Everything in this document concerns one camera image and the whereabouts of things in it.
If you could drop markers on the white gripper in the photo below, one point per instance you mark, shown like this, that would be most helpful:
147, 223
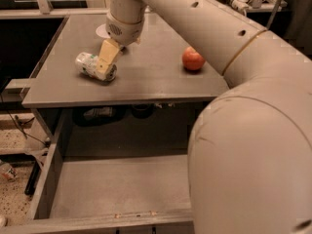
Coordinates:
126, 32

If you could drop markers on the crushed 7up can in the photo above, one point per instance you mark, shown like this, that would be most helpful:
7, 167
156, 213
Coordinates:
95, 67

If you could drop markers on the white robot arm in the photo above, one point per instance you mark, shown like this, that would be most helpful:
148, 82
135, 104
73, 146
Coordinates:
250, 151

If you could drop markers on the grey open top drawer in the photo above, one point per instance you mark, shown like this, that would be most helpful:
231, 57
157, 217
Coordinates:
127, 177

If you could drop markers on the white ceramic bowl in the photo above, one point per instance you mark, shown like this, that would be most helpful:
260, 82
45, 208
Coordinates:
101, 32

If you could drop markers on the grey cabinet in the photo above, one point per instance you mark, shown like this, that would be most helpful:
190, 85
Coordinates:
150, 71

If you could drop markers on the red apple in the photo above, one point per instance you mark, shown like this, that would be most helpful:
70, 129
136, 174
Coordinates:
192, 60

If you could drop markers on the metal diagonal rod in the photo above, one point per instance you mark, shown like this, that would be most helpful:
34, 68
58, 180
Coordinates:
273, 13

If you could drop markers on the small bottle on floor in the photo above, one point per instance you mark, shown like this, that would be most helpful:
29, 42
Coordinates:
7, 171

